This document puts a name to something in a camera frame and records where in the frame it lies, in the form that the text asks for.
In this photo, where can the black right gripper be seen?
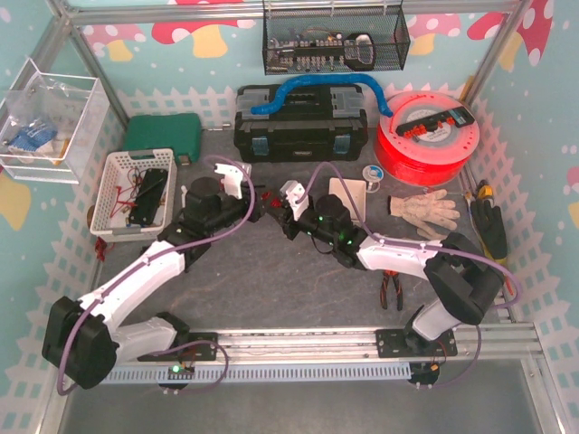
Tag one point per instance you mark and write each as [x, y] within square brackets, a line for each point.
[287, 217]

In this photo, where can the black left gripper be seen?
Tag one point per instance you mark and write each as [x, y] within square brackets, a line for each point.
[249, 206]

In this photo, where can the red spring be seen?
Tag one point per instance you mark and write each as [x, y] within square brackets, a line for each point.
[269, 196]

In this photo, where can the white peg fixture base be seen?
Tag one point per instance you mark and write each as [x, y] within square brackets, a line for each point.
[184, 192]

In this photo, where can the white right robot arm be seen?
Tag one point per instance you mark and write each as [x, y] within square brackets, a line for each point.
[464, 284]

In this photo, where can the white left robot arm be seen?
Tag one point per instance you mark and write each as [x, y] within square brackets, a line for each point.
[85, 338]

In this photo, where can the white spring box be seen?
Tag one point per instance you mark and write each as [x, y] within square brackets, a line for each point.
[352, 195]

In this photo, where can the black toolbox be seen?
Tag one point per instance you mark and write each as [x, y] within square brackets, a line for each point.
[314, 124]

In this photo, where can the green plastic case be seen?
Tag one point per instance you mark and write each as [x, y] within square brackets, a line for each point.
[180, 132]

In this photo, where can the black device in basket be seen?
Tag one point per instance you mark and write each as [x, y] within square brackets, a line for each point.
[149, 195]

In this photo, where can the upper white work glove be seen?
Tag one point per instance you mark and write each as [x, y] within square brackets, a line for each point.
[421, 209]

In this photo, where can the white perforated basket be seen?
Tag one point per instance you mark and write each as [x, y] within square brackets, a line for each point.
[119, 188]

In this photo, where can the red filament spool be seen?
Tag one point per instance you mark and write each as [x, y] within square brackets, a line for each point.
[430, 159]

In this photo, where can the yellow black tool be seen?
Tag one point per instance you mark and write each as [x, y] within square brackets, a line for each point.
[483, 191]

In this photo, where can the black yellow rubber glove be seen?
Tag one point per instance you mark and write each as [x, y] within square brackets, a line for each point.
[489, 226]

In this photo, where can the black power strip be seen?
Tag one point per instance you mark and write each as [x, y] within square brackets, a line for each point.
[458, 117]

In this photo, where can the clear acrylic box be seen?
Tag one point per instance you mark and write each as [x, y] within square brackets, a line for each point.
[76, 105]

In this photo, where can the blue white glove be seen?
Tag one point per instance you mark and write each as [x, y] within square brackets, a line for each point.
[35, 137]

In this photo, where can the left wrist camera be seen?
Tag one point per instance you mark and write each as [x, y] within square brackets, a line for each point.
[233, 177]

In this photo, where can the solder wire spool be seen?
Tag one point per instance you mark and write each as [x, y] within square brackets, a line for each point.
[373, 176]

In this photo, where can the grey slotted cable duct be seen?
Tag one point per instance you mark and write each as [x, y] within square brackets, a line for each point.
[246, 373]

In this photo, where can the black wire mesh basket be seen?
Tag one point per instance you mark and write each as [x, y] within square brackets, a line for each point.
[342, 40]

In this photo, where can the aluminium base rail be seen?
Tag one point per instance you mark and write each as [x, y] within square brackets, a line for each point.
[345, 344]

